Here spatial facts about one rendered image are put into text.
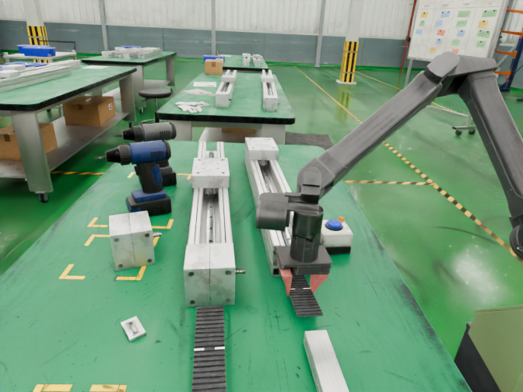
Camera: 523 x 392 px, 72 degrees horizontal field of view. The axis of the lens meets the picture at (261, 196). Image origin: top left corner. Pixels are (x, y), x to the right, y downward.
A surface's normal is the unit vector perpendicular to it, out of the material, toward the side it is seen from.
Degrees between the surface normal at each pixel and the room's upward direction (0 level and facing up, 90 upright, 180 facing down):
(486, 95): 48
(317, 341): 0
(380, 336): 0
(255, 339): 0
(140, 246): 90
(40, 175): 90
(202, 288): 90
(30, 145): 90
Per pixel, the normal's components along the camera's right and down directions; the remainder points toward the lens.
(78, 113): 0.06, 0.40
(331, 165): -0.04, -0.32
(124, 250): 0.37, 0.40
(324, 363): 0.04, -0.91
